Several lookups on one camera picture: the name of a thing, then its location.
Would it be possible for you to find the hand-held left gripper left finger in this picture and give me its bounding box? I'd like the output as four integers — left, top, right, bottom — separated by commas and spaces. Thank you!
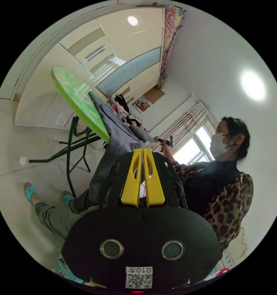
120, 148, 143, 207

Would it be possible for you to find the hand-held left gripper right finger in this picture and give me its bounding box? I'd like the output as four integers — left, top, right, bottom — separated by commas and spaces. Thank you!
143, 149, 165, 208

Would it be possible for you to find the gray pajama shirt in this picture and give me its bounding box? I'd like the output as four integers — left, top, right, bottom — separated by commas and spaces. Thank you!
88, 91, 158, 204

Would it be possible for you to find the person's right forearm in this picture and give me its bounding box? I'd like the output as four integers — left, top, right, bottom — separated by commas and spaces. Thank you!
164, 149, 179, 165

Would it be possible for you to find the striped curtain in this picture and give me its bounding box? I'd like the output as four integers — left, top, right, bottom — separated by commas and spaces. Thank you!
160, 100, 209, 152

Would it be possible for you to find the window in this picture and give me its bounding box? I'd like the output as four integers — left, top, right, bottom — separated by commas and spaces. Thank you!
172, 120, 217, 165

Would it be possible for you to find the pile of clothes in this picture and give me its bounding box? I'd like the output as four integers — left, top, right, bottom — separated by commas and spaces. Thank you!
110, 94, 151, 134

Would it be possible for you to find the person's body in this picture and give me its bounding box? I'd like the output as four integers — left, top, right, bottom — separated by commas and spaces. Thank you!
24, 116, 254, 252

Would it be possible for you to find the green round folding table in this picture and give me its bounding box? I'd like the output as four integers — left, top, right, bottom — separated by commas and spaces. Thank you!
29, 65, 111, 200

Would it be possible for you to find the round ceiling lamp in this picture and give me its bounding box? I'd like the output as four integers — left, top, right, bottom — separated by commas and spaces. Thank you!
241, 70, 266, 101

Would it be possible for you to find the cream wardrobe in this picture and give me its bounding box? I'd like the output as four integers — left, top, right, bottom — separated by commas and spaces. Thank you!
14, 2, 187, 129

